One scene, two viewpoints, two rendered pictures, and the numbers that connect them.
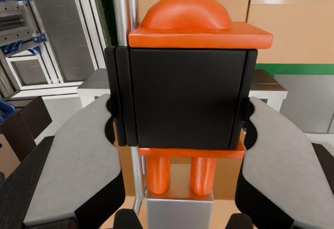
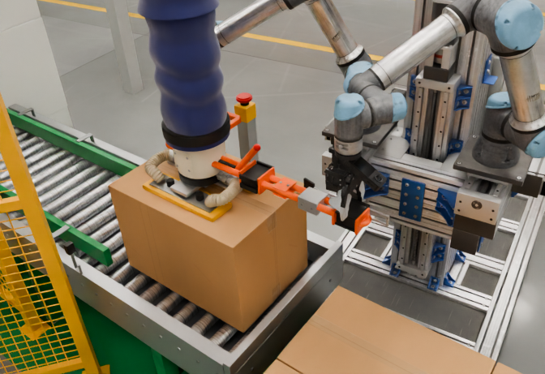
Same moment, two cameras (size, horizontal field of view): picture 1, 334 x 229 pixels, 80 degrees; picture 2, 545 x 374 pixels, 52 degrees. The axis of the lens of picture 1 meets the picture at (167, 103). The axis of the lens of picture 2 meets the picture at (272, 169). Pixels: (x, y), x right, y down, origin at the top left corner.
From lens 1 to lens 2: 1.52 m
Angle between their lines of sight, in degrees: 39
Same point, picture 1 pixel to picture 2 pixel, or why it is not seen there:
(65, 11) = (404, 305)
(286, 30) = not seen: outside the picture
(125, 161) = (294, 216)
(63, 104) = not seen: hidden behind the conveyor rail
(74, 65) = (354, 278)
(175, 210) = (319, 196)
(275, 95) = (233, 356)
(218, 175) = (255, 243)
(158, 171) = not seen: hidden behind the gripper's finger
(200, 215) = (312, 199)
